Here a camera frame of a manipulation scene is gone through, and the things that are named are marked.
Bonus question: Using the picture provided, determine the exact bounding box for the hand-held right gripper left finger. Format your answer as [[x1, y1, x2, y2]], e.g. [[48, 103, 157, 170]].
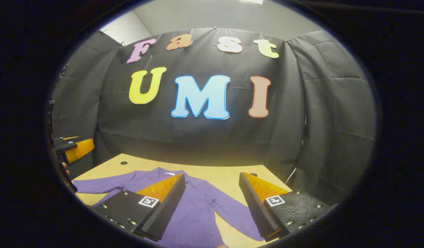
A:
[[92, 173, 186, 242]]

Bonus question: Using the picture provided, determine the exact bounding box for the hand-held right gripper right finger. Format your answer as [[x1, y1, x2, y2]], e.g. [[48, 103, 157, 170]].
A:
[[239, 172, 333, 242]]

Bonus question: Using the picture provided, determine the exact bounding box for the purple shirt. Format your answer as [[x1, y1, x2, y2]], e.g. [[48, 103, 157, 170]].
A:
[[72, 167, 264, 248]]

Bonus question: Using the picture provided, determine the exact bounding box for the black backdrop cloth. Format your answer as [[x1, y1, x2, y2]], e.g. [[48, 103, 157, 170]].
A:
[[50, 28, 377, 207]]

